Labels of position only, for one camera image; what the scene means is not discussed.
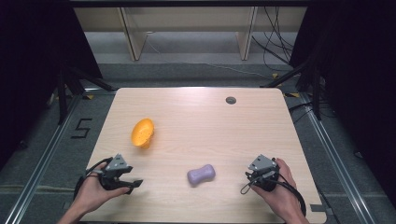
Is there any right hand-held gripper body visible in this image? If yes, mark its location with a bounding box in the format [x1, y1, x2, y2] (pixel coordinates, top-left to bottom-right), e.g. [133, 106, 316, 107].
[247, 154, 281, 192]

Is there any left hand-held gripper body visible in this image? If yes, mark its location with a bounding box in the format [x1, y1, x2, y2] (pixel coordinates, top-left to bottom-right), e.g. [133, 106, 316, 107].
[98, 153, 134, 191]

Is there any purple bone-shaped toy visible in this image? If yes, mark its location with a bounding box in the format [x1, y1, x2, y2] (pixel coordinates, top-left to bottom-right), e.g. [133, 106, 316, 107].
[186, 163, 217, 188]

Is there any person's right hand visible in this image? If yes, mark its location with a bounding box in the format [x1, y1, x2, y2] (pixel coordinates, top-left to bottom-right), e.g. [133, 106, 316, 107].
[251, 158, 302, 223]

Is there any person's left hand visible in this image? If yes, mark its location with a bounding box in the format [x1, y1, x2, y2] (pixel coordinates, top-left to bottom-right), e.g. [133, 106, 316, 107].
[75, 173, 131, 217]

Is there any black metal stand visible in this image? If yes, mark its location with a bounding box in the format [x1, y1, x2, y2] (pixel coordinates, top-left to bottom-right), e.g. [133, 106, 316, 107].
[261, 57, 324, 121]
[56, 63, 116, 126]

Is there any black curtain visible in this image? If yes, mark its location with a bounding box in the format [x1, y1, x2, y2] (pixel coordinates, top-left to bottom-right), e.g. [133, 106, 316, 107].
[289, 0, 396, 208]
[0, 0, 105, 171]

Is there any black wire loop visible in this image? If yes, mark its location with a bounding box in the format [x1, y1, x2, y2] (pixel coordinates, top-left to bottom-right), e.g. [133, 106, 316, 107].
[239, 182, 256, 196]

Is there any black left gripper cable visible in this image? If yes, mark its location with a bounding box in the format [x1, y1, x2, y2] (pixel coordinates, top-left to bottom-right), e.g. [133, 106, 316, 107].
[73, 156, 114, 201]

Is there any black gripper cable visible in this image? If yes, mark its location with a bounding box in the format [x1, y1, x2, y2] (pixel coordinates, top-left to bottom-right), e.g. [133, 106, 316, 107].
[73, 156, 114, 201]
[271, 157, 308, 217]

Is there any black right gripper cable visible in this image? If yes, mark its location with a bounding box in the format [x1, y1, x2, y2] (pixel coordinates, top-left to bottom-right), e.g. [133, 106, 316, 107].
[271, 157, 308, 217]

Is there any black floor cable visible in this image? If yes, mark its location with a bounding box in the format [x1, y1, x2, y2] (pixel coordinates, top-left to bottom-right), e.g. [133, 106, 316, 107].
[287, 101, 314, 124]

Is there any metal floor rail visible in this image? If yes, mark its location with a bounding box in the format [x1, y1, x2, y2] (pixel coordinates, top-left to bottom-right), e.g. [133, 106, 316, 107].
[283, 91, 376, 224]
[3, 88, 117, 224]

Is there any black cable bundle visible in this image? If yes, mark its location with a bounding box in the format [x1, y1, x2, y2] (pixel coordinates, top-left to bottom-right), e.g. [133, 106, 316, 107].
[251, 6, 296, 72]

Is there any white desk frame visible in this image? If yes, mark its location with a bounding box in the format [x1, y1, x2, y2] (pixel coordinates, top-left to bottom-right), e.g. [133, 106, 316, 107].
[73, 6, 308, 63]

